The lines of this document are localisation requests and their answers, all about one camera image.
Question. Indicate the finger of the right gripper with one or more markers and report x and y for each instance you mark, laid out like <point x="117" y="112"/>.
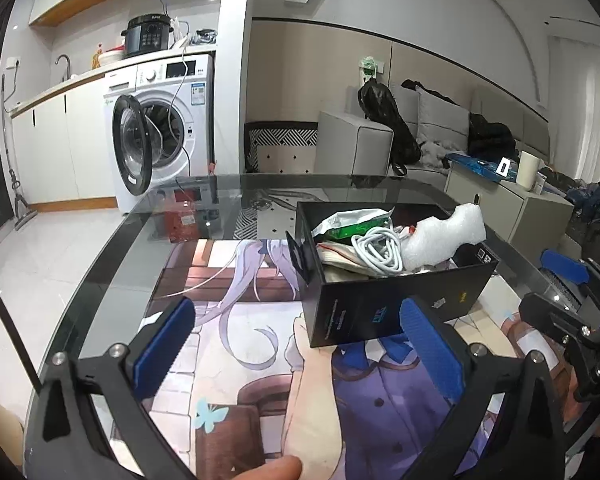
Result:
<point x="583" y="275"/>
<point x="558" y="323"/>

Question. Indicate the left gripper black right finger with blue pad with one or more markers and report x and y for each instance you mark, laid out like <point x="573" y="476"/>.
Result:
<point x="526" y="442"/>

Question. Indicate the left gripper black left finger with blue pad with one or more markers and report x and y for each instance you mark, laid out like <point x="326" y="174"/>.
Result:
<point x="67" y="440"/>

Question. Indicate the white medicine packet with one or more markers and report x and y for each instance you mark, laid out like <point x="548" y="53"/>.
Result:
<point x="342" y="225"/>

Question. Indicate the person's left hand thumb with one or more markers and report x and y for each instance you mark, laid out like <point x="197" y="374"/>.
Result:
<point x="284" y="468"/>

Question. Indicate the beige side cabinet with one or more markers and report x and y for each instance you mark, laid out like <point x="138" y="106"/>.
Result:
<point x="527" y="221"/>

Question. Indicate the white paper roll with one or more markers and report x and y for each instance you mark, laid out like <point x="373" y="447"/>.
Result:
<point x="527" y="169"/>

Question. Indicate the blue item on cabinet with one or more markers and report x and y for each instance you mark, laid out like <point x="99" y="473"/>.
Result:
<point x="487" y="170"/>

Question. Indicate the anime print desk mat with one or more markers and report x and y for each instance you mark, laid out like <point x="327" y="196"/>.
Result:
<point x="247" y="386"/>

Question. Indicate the black jacket on sofa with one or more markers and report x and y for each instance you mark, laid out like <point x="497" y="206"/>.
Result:
<point x="489" y="141"/>

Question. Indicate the black cardboard box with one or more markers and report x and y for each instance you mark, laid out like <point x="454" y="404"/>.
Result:
<point x="353" y="311"/>

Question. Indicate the grey sofa cushion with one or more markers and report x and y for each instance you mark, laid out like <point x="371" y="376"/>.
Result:
<point x="442" y="122"/>

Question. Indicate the red box under table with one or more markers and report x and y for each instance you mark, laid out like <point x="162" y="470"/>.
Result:
<point x="179" y="217"/>

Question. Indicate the black backpack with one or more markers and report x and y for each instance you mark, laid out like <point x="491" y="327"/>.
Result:
<point x="378" y="105"/>

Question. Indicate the white washing machine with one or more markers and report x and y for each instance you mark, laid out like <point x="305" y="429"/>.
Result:
<point x="158" y="118"/>

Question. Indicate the black pressure cooker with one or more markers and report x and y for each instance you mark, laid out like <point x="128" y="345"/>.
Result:
<point x="146" y="34"/>

